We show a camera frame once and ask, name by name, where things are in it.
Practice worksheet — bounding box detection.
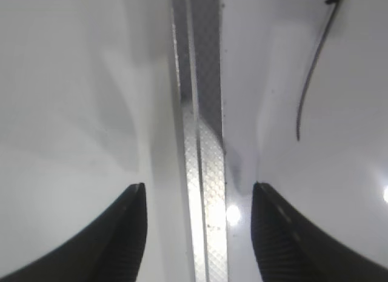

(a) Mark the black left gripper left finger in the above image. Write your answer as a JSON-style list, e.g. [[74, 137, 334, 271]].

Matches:
[[1, 183, 147, 281]]

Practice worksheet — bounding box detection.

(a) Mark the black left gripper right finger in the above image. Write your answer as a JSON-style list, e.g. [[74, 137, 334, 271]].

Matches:
[[251, 183, 387, 281]]

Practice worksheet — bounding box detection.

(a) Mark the white board with grey frame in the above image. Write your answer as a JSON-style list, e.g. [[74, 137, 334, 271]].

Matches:
[[172, 0, 387, 281]]

